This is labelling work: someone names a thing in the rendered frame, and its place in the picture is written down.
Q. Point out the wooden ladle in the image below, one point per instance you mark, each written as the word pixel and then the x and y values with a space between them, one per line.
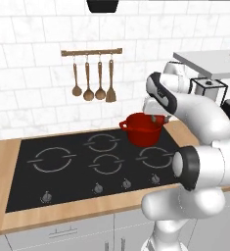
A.
pixel 88 93

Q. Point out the small wooden spoon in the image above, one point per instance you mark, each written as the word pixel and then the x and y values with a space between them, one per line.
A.
pixel 76 89

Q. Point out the black range hood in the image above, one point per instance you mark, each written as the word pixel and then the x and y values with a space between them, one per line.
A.
pixel 102 6

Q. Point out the wooden utensil rail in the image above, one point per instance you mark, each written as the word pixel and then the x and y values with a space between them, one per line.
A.
pixel 90 52

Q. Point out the grey cupboard run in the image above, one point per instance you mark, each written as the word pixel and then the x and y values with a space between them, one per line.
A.
pixel 217 232

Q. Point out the black hob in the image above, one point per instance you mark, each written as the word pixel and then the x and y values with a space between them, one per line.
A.
pixel 77 170

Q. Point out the grey drawer front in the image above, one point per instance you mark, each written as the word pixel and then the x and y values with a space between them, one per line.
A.
pixel 70 233

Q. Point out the grey shelf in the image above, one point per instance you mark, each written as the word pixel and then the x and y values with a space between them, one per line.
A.
pixel 211 63

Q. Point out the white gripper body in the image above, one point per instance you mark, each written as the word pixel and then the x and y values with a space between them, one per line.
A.
pixel 152 106

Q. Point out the red pot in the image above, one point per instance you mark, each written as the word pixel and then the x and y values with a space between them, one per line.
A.
pixel 142 132

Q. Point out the grey hob knob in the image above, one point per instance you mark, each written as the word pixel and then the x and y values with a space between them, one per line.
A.
pixel 98 188
pixel 47 197
pixel 126 184
pixel 155 179

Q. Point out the wooden spatula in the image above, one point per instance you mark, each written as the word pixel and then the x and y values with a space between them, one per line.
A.
pixel 111 93

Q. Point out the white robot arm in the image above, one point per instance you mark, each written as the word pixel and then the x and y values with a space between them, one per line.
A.
pixel 201 157

